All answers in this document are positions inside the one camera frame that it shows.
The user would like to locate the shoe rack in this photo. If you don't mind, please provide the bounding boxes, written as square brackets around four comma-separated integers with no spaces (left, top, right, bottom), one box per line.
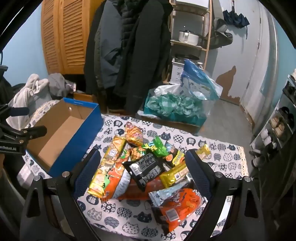
[250,70,296,167]

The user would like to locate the red orange puffed snack bag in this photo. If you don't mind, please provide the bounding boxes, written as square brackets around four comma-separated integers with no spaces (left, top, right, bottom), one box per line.
[125,122,145,147]

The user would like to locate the grey jacket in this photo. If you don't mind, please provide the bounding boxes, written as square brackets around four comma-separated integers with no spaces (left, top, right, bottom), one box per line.
[94,2,125,91]

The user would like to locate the grey garment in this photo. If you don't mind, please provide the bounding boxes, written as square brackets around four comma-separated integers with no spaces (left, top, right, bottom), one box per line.
[48,73,75,98]

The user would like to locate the black long coat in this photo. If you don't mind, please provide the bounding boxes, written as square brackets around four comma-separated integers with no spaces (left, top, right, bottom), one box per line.
[114,0,174,114]

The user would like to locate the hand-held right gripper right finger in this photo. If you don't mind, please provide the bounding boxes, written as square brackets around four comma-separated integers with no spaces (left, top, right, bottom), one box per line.
[186,149,267,241]

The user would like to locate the black shoes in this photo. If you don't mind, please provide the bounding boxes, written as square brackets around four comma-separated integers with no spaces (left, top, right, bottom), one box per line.
[279,107,296,122]

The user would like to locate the yellow orange snack packet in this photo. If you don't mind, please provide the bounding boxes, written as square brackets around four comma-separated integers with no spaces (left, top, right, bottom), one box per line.
[87,136,126,198]

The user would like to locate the black pan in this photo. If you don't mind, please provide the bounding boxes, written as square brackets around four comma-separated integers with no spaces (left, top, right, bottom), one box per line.
[174,54,200,62]

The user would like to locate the large orange chip bag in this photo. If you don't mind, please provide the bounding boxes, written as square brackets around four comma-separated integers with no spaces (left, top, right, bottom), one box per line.
[102,148,162,201]

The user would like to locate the wooden shelf rack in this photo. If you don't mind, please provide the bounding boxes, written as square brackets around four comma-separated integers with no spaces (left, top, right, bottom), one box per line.
[169,0,212,86]

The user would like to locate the silver blue snack packet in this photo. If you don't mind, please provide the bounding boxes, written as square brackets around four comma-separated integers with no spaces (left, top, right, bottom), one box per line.
[148,178,193,207]

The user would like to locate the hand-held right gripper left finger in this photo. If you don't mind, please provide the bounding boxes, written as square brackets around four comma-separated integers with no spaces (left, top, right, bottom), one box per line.
[20,148,102,241]

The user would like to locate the dark green cloth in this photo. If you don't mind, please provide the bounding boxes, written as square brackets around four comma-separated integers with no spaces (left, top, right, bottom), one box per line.
[251,148,296,232]

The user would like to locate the blue clear plastic bag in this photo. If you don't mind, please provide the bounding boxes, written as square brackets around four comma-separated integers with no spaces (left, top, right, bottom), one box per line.
[180,59,223,101]

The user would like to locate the dark olive coat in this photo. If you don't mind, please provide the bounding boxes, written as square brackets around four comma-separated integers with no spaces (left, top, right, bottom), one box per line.
[84,0,104,96]

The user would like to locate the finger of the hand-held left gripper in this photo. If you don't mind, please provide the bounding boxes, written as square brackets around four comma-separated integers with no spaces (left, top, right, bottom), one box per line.
[0,105,30,117]
[0,125,48,142]

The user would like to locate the bright green snack packet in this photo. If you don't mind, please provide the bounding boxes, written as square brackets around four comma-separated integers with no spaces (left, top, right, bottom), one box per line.
[146,137,170,158]

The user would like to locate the wooden louvered cabinet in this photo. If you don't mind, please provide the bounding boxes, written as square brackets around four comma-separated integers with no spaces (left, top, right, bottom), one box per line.
[41,0,104,75]

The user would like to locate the cat print tablecloth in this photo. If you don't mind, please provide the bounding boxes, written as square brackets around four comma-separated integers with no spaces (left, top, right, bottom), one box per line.
[22,100,249,240]

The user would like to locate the bag of teal plastic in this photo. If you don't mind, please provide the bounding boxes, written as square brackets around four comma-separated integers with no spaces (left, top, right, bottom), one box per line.
[138,85,208,127]

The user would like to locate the dark blue umbrella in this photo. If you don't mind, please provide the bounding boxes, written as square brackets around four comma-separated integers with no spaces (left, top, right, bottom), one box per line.
[223,7,250,29]

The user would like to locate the white door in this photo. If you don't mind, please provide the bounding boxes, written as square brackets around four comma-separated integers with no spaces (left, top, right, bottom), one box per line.
[240,3,279,130]

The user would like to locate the white box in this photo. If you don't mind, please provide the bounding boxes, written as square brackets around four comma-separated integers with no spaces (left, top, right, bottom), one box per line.
[171,59,204,84]

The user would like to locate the hanging grey bag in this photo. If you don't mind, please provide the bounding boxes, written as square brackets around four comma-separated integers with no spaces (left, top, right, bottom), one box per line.
[209,19,233,49]

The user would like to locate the metal pot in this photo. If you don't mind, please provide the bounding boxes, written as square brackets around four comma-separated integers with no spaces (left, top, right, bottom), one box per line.
[179,30,204,45]

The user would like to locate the small yellow snack packet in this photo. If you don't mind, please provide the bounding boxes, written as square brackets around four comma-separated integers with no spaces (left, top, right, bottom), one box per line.
[195,144,211,160]

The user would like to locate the black puffer jacket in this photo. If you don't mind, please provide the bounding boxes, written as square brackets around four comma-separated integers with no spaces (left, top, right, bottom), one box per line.
[120,0,144,49]

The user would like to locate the beige shoes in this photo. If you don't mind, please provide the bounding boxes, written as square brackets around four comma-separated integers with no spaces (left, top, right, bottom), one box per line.
[270,117,285,135]

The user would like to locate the white shoes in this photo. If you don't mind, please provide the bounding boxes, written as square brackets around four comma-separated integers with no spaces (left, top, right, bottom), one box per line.
[260,130,273,145]

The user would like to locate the blue cardboard box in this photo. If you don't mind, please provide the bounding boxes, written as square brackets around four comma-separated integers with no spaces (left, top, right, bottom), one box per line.
[26,97,104,178]

